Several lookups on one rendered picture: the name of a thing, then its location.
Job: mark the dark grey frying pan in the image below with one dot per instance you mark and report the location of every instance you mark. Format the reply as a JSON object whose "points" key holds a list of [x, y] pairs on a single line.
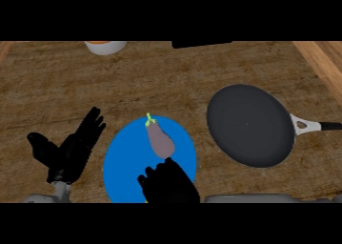
{"points": [[251, 125]]}

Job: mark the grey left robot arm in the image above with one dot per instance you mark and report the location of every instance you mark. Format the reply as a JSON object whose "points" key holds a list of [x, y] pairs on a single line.
{"points": [[54, 193]]}

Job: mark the black flat object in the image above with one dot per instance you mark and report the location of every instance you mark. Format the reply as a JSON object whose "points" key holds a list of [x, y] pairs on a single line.
{"points": [[199, 44]]}

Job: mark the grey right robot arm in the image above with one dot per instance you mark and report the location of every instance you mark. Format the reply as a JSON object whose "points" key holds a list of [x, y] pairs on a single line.
{"points": [[276, 198]]}

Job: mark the purple eggplant with green stem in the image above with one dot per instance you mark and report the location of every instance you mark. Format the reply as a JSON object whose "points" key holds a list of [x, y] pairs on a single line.
{"points": [[160, 141]]}

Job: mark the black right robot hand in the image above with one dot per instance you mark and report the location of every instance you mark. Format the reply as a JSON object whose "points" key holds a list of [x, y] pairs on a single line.
{"points": [[171, 186]]}

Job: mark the blue round plate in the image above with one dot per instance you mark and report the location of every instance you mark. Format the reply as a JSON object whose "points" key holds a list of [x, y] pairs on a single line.
{"points": [[130, 158]]}

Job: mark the white bowl with orange content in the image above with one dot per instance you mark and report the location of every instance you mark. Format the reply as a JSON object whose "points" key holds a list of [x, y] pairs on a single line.
{"points": [[105, 47]]}

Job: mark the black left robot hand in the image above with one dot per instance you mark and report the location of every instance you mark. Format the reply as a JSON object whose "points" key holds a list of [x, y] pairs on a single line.
{"points": [[70, 152]]}

